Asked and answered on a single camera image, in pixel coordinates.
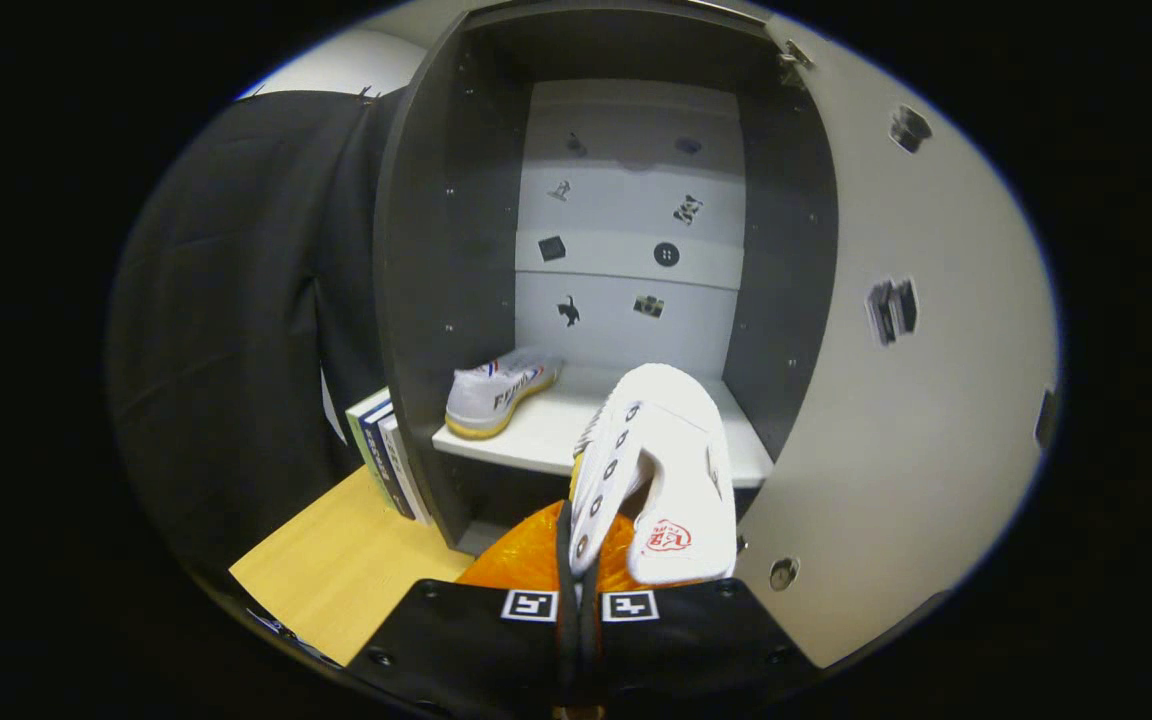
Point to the white shoe with striped side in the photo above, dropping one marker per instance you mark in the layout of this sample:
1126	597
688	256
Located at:
491	400

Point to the black backdrop cloth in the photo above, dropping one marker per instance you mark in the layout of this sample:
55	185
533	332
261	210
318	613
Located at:
236	300

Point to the white shoe with red logo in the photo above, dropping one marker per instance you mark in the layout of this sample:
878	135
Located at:
676	440

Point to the white and green book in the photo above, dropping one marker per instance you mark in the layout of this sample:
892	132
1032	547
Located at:
364	430

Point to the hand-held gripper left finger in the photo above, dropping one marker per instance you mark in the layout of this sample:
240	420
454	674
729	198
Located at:
566	650

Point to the dark blue book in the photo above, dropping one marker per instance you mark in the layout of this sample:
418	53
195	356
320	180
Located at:
381	450

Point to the dark grey shoe cabinet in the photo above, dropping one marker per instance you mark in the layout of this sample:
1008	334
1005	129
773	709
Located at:
456	250

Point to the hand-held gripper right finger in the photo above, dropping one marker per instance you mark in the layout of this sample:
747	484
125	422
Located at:
692	645

